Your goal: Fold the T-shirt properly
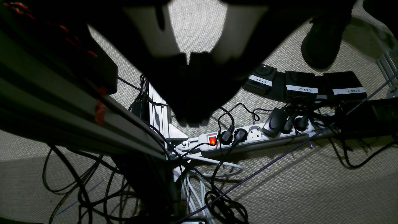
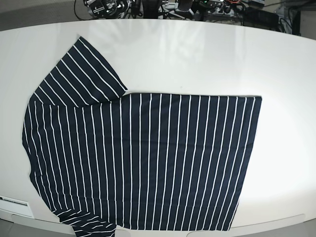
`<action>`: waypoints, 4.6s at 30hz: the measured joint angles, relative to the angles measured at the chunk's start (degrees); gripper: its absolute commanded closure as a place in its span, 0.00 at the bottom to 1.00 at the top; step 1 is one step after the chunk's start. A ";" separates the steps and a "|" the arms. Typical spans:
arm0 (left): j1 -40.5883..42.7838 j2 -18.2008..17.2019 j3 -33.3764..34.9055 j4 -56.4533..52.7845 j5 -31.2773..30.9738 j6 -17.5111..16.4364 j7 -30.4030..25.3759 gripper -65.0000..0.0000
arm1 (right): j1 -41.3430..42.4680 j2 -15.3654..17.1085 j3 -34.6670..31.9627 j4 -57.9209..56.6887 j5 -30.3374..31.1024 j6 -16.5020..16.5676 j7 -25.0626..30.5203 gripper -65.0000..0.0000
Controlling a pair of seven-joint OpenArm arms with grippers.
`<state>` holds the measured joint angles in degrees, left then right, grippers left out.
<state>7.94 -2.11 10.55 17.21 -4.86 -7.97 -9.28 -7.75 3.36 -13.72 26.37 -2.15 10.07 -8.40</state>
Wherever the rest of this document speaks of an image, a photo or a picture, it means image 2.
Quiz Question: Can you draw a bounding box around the navy white striped T-shirt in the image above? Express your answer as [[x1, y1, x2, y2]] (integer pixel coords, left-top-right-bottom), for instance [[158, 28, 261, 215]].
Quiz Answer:
[[22, 37, 262, 237]]

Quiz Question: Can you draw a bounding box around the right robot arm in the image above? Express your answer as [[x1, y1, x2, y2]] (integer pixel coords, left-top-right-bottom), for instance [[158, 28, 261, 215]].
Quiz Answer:
[[83, 0, 130, 19]]

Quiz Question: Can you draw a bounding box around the white power strip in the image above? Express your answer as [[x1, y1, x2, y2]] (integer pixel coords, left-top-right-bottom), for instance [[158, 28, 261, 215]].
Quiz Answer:
[[161, 0, 234, 16]]

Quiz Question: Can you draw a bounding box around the black equipment box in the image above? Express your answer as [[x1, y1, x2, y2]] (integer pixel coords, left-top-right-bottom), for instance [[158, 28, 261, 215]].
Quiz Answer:
[[244, 7, 279, 28]]

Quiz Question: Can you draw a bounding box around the white label sticker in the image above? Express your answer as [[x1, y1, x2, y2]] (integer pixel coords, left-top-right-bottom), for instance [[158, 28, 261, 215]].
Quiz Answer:
[[0, 196, 34, 219]]

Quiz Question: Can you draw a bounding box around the black looped floor cable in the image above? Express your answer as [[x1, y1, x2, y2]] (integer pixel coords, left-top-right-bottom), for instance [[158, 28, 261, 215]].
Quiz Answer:
[[75, 0, 99, 20]]

